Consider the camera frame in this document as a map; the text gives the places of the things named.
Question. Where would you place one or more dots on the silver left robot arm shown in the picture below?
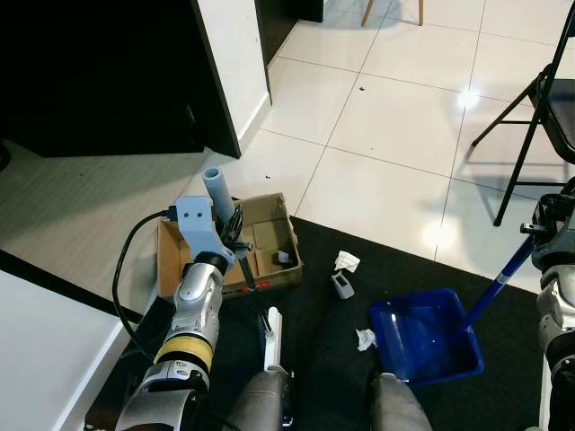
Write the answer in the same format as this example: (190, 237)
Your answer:
(199, 296)

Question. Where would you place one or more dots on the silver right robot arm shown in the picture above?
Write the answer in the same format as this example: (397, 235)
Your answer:
(559, 305)

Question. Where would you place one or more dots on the brown cardboard box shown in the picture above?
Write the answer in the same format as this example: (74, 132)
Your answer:
(269, 229)

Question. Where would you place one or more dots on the small grey scrap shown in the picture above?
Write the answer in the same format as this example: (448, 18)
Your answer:
(282, 258)

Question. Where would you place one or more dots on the black folding chair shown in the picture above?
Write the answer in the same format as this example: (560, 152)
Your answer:
(561, 117)

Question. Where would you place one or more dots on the crumpled white paper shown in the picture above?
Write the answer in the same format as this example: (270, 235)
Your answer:
(347, 261)
(365, 339)

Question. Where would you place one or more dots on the small grey plastic item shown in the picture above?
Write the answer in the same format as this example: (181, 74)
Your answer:
(342, 287)

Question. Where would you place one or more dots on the black rug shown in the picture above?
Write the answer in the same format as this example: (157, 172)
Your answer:
(314, 359)

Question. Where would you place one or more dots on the grey left robot leg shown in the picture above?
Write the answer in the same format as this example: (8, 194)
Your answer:
(256, 404)

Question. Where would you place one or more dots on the grey robot leg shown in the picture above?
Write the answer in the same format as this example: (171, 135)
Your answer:
(256, 404)
(400, 409)

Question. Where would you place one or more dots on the narrow black cabinet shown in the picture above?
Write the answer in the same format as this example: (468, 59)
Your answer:
(274, 27)

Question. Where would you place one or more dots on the large black cabinet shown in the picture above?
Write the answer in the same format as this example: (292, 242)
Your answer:
(90, 72)

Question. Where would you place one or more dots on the grey right robot leg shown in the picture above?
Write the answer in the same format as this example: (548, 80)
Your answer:
(400, 409)

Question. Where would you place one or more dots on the white furniture top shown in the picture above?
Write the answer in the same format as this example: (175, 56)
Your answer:
(45, 359)

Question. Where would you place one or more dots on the light blue right wrist camera mount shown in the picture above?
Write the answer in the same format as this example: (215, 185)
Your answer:
(568, 247)

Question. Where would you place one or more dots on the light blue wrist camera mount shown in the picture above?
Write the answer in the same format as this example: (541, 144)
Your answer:
(193, 215)
(568, 247)

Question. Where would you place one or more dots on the light blue left wrist camera mount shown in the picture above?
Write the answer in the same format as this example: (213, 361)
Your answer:
(193, 215)

